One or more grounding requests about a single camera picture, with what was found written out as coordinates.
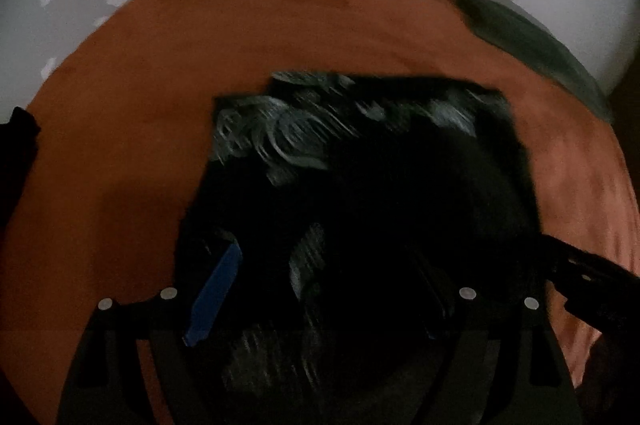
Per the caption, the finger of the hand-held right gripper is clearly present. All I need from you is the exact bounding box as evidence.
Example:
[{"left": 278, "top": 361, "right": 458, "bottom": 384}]
[{"left": 537, "top": 232, "right": 640, "bottom": 302}]

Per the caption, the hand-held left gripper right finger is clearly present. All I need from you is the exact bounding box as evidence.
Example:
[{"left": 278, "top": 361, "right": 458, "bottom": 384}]
[{"left": 413, "top": 249, "right": 584, "bottom": 425}]

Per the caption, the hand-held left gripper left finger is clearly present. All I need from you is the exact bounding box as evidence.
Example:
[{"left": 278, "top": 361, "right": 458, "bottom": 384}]
[{"left": 55, "top": 231, "right": 244, "bottom": 425}]

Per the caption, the black patterned garment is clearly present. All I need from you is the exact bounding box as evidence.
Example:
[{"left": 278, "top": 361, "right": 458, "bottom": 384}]
[{"left": 175, "top": 69, "right": 547, "bottom": 425}]

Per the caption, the dark green cloth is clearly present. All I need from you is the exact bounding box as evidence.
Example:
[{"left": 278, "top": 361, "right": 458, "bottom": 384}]
[{"left": 452, "top": 0, "right": 617, "bottom": 123}]

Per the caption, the orange blanket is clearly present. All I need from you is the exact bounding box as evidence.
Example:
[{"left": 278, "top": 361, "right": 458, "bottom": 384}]
[{"left": 0, "top": 0, "right": 640, "bottom": 418}]

